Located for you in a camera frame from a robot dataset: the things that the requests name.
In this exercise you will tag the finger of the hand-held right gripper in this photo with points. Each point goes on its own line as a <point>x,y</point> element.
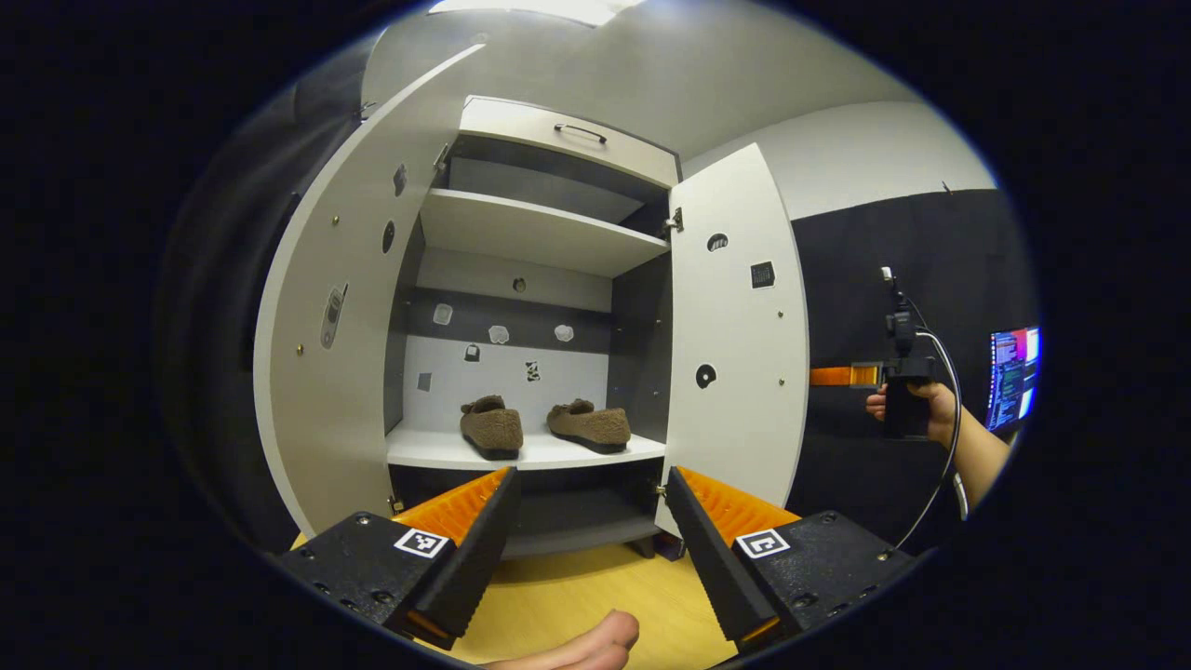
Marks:
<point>833,376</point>

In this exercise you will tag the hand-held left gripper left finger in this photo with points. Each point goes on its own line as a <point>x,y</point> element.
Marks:
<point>475,568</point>

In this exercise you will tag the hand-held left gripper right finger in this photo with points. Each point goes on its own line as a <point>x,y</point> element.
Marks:
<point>712,568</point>

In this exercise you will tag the white shoe cabinet door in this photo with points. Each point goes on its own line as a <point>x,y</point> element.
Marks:
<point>316,437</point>
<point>735,437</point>

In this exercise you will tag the brown fuzzy shoe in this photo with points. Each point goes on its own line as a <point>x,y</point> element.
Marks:
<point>595,426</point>
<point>493,430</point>

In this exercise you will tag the black backdrop cloth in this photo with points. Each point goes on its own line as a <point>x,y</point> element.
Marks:
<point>856,279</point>

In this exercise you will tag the computer monitor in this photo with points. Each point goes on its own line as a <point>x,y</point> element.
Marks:
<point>1012,377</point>

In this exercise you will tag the person's bare foot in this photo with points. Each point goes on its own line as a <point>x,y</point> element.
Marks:
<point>595,647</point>

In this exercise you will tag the ceiling light panel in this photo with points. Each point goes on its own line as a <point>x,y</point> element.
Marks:
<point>558,9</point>

